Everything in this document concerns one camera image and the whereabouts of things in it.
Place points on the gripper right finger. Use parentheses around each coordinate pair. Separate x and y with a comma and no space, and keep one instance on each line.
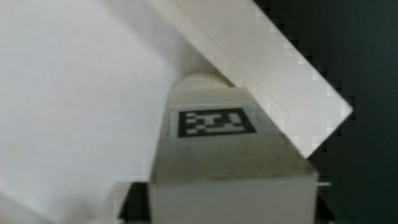
(323,214)

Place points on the white square table top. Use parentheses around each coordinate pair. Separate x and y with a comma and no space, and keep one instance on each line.
(94,54)

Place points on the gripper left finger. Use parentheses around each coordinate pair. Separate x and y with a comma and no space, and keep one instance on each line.
(128,203)

